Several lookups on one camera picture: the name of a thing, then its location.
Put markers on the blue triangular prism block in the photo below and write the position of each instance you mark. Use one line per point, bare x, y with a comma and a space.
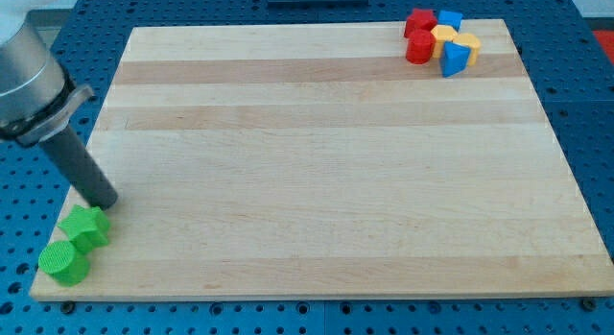
454, 59

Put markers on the red cylinder block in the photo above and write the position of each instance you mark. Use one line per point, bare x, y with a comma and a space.
421, 44

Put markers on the green star block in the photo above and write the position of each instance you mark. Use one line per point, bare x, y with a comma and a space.
86, 228

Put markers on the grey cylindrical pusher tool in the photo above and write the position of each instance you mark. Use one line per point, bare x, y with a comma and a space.
66, 150

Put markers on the yellow hexagon block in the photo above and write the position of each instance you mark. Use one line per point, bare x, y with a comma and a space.
442, 34

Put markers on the green cylinder block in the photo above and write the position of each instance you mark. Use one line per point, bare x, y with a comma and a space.
64, 263

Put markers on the light wooden board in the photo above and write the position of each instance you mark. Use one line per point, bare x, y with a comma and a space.
312, 161

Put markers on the blue cube block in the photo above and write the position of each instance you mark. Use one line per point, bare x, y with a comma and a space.
452, 19

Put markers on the red object at edge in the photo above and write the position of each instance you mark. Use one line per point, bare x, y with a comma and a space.
606, 40

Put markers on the yellow cylinder block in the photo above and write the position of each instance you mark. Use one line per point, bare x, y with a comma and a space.
473, 43

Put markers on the red star block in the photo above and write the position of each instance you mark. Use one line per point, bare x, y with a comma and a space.
420, 19

